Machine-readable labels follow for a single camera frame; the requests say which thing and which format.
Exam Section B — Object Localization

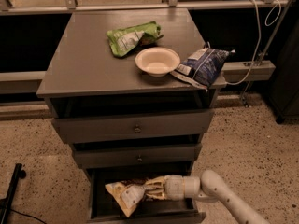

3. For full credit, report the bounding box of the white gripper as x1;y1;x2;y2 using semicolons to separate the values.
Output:
145;175;200;201

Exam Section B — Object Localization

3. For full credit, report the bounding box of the brown chip bag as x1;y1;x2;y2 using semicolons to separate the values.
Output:
105;179;147;217

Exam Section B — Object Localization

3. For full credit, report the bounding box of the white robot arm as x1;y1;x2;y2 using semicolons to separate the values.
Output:
145;170;270;224

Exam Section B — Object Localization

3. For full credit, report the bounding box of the grey middle drawer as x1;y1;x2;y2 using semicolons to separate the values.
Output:
73;143;202;169

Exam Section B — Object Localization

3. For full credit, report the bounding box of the grey open bottom drawer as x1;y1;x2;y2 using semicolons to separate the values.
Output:
87;161;206;224

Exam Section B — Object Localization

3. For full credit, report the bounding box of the grey top drawer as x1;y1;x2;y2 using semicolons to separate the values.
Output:
52;109;214;144

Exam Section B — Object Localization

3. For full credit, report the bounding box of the grey wooden drawer cabinet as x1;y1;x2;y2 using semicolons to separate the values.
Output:
36;8;228;224

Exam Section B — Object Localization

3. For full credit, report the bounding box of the blue chip bag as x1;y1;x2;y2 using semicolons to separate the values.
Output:
171;47;235;90

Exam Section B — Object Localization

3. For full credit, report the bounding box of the green chip bag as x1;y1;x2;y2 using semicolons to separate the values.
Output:
107;21;163;58

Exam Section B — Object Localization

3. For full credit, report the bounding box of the white paper bowl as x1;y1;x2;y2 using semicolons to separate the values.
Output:
135;47;180;77

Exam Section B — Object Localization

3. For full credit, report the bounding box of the black stand leg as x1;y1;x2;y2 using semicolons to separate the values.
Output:
0;163;26;224

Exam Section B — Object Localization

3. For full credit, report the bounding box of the dark cabinet at right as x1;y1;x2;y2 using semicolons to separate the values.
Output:
267;20;299;124

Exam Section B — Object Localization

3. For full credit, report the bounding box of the metal railing frame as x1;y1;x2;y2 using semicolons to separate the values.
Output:
0;0;299;107

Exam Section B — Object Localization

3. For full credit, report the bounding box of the black floor cable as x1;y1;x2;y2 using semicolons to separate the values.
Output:
0;206;48;224

